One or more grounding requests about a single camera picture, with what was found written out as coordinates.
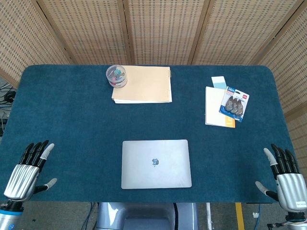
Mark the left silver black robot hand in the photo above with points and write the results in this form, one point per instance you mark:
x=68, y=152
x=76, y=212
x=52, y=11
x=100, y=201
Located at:
x=22, y=177

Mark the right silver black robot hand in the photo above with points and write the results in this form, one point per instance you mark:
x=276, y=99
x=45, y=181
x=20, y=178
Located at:
x=291, y=189

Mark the silver laptop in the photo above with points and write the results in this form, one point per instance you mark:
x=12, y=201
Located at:
x=156, y=175

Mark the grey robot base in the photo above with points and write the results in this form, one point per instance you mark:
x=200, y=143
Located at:
x=144, y=215

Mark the white notepad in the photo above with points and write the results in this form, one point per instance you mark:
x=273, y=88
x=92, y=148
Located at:
x=213, y=107

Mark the blue felt table mat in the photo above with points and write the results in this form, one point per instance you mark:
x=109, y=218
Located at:
x=84, y=124

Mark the correction tape blister pack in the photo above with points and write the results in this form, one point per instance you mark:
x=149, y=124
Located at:
x=233, y=104

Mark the clear round clip container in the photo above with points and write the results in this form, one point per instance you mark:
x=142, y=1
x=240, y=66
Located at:
x=117, y=76

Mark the tan kraft spiral notebook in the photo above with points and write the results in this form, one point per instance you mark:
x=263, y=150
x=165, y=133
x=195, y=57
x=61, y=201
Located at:
x=148, y=86

